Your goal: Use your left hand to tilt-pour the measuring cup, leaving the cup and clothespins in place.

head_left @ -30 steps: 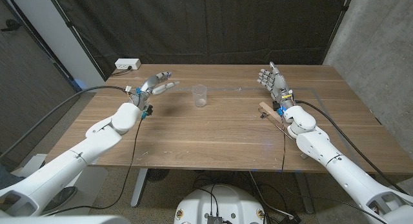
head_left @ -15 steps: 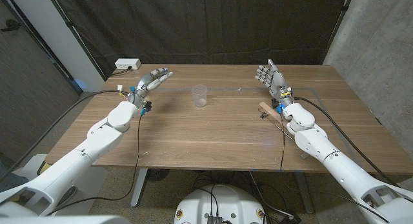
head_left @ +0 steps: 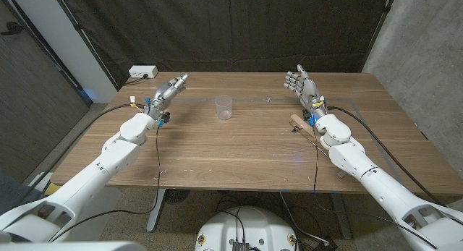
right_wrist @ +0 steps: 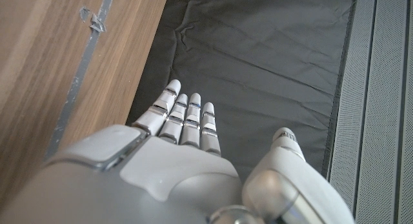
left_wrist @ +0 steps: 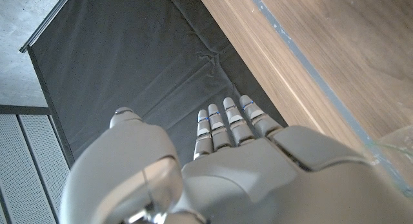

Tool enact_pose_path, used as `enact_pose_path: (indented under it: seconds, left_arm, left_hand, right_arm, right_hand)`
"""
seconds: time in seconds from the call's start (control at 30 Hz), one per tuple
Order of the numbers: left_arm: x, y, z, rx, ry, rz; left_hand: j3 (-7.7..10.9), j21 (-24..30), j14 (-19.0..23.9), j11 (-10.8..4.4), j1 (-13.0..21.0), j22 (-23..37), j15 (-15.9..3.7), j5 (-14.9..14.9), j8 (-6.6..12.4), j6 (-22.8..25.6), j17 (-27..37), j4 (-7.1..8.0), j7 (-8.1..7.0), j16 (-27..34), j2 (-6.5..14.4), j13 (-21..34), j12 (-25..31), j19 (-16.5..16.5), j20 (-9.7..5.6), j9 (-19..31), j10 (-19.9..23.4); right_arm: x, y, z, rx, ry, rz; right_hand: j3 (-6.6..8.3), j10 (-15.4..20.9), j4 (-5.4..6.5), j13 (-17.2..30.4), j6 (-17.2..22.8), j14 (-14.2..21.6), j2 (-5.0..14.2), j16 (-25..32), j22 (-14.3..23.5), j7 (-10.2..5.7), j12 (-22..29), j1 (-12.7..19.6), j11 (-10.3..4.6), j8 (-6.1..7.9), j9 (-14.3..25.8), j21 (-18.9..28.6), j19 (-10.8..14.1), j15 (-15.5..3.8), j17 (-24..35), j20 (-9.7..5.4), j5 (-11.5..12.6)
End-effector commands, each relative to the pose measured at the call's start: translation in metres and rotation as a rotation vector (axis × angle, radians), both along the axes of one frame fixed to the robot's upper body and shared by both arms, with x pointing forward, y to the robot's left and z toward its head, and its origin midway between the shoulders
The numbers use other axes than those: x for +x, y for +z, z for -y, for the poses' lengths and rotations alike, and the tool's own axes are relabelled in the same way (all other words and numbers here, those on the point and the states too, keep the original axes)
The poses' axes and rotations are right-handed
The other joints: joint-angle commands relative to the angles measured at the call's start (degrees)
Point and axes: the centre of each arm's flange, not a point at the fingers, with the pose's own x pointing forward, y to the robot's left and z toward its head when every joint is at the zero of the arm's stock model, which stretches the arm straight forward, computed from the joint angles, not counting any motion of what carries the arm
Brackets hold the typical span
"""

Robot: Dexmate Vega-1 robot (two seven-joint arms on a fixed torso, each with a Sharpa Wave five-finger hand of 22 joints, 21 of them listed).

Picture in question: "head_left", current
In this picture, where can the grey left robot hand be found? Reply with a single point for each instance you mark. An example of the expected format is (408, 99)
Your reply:
(164, 95)

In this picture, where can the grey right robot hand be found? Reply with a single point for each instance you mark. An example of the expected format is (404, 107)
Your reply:
(307, 90)

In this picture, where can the clear plastic measuring cup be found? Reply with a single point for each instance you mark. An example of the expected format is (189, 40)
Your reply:
(223, 108)

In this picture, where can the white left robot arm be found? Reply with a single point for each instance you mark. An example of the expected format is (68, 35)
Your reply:
(90, 175)

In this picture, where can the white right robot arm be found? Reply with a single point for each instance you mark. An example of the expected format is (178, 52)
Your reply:
(380, 186)

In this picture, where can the white power strip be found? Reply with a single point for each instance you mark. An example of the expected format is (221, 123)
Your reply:
(143, 71)

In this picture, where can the small black clip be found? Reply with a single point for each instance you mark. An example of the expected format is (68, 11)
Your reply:
(296, 129)

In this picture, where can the black backdrop curtain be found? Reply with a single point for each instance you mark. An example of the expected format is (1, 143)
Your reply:
(231, 26)

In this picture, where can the black backdrop stand pole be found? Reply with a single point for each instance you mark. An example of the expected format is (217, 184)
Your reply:
(383, 17)
(85, 37)

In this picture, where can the round black floor fan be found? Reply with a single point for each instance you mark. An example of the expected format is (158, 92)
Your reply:
(177, 196)

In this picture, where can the white table leg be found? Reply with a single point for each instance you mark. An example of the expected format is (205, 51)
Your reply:
(156, 209)

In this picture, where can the grey table leg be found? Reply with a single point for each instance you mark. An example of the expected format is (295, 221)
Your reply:
(341, 216)

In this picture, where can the dark wooden door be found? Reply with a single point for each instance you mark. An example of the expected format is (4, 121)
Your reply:
(29, 99)

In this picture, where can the yellow black foot pedal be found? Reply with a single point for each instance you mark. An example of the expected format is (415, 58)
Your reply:
(52, 189)

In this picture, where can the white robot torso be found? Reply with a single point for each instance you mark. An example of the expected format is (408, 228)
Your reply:
(246, 225)

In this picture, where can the black floor plug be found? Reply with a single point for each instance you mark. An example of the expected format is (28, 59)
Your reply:
(327, 244)

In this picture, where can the person's blue jeans leg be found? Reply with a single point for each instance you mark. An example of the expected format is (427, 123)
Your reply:
(14, 193)

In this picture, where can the thin metal rod with bracket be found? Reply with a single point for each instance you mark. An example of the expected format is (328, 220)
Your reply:
(341, 174)

